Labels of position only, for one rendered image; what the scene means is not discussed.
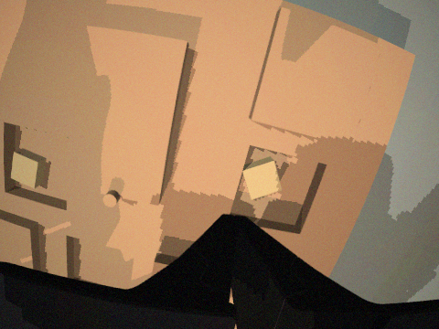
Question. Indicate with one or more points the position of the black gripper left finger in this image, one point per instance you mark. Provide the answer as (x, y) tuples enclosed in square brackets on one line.
[(191, 293)]

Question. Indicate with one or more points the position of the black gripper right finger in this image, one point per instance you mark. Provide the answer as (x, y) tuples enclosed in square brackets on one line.
[(273, 289)]

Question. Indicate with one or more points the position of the orange square puzzle board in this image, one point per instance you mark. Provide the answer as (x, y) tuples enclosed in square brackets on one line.
[(147, 111)]

